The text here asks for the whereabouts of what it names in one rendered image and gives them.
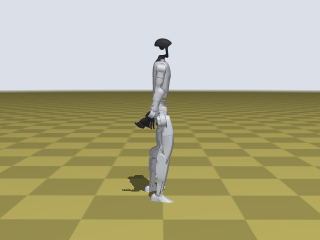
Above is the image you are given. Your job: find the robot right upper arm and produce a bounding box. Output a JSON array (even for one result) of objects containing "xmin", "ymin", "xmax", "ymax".
[{"xmin": 154, "ymin": 63, "xmax": 167, "ymax": 96}]

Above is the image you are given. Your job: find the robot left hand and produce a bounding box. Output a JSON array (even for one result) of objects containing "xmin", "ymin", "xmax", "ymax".
[{"xmin": 148, "ymin": 118, "xmax": 158, "ymax": 129}]

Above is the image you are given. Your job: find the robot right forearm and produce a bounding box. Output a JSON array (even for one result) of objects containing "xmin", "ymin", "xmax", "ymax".
[{"xmin": 148, "ymin": 89, "xmax": 164, "ymax": 119}]

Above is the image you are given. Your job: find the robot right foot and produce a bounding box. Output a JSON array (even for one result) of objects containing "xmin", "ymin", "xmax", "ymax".
[{"xmin": 150, "ymin": 193, "xmax": 174, "ymax": 203}]

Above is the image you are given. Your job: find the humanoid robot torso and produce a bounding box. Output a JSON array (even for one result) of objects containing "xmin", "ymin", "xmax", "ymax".
[{"xmin": 152, "ymin": 59, "xmax": 171, "ymax": 120}]

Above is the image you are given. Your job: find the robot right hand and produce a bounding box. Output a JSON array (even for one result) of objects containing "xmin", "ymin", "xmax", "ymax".
[{"xmin": 135, "ymin": 111, "xmax": 153, "ymax": 129}]

